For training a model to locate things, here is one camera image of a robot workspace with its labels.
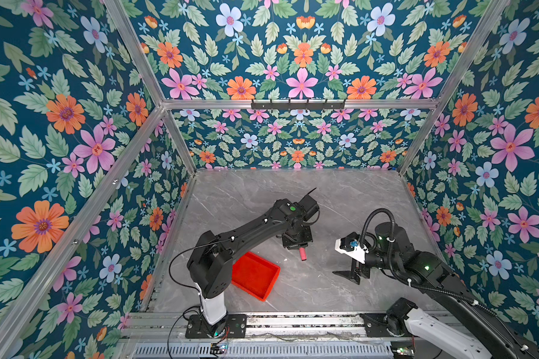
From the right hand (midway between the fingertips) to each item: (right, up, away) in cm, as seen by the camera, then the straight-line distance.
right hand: (341, 248), depth 70 cm
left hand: (-8, -2, +10) cm, 13 cm away
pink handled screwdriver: (-11, -4, +9) cm, 15 cm away
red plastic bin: (-30, -14, +14) cm, 36 cm away
